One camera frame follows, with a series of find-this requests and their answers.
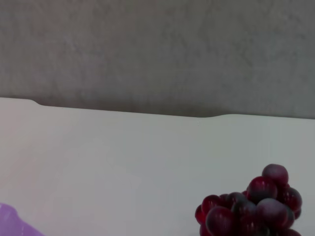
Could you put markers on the dark red grape bunch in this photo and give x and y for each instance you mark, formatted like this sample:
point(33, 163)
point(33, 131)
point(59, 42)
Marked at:
point(261, 211)

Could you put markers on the purple wavy plastic bowl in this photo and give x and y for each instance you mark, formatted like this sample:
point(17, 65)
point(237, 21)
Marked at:
point(14, 221)

